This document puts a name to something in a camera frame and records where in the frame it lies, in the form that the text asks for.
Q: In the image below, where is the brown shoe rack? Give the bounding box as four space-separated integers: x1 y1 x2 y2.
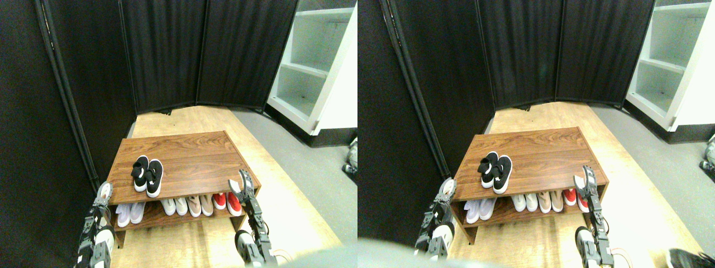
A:
447 127 609 245
99 131 261 248

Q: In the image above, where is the grey and black object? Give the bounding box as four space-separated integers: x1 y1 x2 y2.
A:
342 138 358 182
699 134 715 182

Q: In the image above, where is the black shoe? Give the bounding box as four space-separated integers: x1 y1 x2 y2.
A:
493 155 513 194
131 156 150 193
146 160 164 198
478 152 499 189

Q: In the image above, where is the black curtain stand pole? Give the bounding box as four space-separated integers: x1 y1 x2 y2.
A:
379 0 452 188
34 0 102 190

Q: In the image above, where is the white shelf unit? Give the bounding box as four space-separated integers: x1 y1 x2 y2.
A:
625 0 715 132
266 0 358 136

